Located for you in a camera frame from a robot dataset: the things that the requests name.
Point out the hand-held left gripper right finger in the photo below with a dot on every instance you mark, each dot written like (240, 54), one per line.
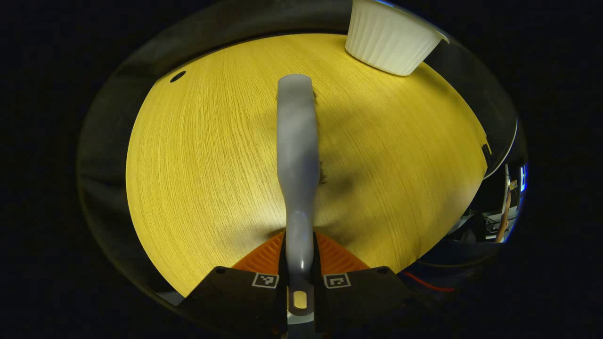
(367, 296)

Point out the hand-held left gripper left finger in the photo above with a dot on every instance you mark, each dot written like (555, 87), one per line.
(235, 296)

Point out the small grey broom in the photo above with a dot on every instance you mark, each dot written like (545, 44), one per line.
(297, 155)

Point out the white ribbed garbage bin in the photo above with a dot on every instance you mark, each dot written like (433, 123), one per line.
(391, 42)

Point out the yellow wooden desktop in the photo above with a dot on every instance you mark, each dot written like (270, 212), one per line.
(198, 165)

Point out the black desk edge clip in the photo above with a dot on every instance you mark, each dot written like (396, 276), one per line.
(486, 153)

